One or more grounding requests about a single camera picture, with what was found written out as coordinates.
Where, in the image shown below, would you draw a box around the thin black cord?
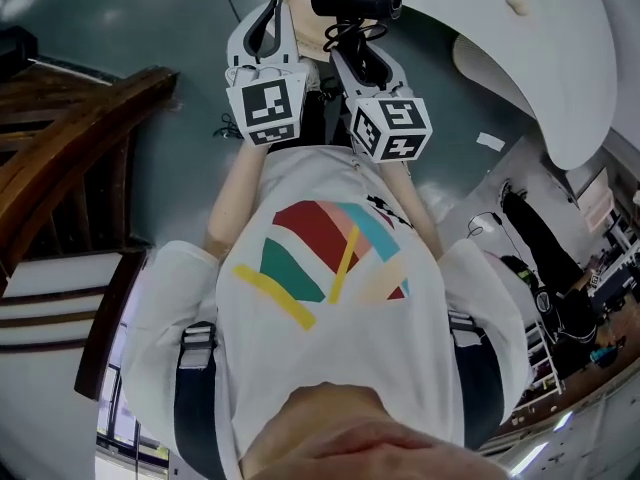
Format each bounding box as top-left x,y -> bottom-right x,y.
213,111 -> 244,142

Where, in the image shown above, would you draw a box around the black harness strap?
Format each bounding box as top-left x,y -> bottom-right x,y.
173,320 -> 224,480
447,310 -> 504,452

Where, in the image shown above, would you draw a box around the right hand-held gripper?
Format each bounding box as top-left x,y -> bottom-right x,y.
329,47 -> 434,165

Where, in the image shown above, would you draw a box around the person's right forearm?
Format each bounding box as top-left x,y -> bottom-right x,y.
382,160 -> 444,259

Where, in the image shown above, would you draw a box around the dark grey bin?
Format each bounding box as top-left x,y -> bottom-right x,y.
0,25 -> 40,82

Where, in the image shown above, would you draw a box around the grey shelf unit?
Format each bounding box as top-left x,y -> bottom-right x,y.
559,132 -> 640,239

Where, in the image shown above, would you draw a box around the teal object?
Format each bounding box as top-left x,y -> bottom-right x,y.
588,345 -> 627,369

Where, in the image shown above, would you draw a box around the person's left forearm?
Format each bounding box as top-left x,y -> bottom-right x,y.
202,142 -> 271,259

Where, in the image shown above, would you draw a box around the person's dark trousers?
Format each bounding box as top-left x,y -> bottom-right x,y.
299,87 -> 356,149

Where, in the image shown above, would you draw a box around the white tape piece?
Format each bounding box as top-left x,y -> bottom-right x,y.
475,131 -> 505,152

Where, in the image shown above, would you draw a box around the white round table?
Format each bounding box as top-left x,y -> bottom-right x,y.
319,0 -> 617,172

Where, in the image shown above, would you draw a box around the person's white printed t-shirt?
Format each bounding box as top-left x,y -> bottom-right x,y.
121,146 -> 534,480

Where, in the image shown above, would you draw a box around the person's chin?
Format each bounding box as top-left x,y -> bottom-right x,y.
238,381 -> 511,480

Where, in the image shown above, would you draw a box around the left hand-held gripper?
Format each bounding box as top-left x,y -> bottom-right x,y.
223,0 -> 309,149

